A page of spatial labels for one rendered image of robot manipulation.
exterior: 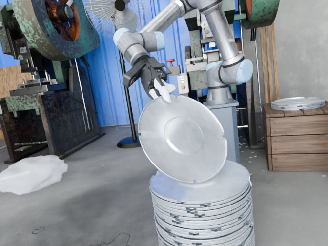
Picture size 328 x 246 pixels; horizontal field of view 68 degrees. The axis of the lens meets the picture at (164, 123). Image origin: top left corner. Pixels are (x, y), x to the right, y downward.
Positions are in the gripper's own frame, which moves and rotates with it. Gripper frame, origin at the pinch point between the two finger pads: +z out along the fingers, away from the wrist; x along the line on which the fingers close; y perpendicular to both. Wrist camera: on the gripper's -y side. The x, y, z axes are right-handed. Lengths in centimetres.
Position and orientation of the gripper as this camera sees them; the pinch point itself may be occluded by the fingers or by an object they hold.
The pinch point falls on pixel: (165, 101)
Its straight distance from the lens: 76.2
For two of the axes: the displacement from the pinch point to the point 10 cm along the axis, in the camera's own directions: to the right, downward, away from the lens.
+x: -3.4, 6.3, 7.0
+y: 7.8, -2.3, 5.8
